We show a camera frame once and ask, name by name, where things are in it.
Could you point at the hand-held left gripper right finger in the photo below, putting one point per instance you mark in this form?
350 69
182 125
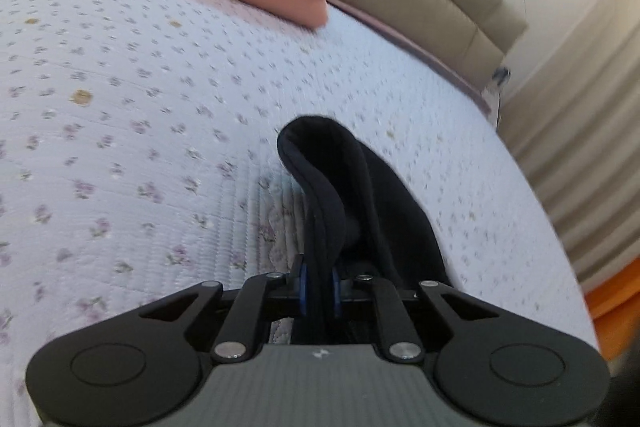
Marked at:
336 289

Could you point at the beige pleated curtain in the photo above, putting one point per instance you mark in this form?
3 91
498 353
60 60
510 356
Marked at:
580 117

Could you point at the white tote bag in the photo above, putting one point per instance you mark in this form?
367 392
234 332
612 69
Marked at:
500 74

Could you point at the floral quilted bedspread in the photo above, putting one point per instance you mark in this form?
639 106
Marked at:
165 107

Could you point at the black garment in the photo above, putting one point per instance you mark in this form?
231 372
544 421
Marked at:
370 187

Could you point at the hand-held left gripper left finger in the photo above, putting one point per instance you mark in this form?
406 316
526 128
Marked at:
299 283

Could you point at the orange cloth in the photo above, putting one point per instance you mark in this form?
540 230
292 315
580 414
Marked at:
617 312

